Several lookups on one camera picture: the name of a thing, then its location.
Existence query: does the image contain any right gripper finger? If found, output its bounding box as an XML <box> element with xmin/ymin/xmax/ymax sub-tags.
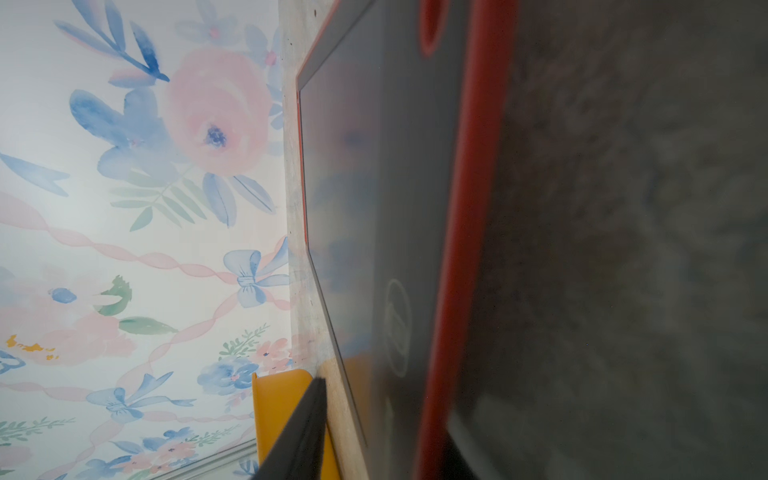
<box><xmin>252</xmin><ymin>378</ymin><xmax>327</xmax><ymax>480</ymax></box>

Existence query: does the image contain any red writing tablet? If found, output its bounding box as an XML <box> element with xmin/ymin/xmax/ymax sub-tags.
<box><xmin>296</xmin><ymin>1</ymin><xmax>517</xmax><ymax>479</ymax></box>

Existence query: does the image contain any yellow plastic storage box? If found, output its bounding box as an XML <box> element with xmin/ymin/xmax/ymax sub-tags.
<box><xmin>252</xmin><ymin>358</ymin><xmax>370</xmax><ymax>479</ymax></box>

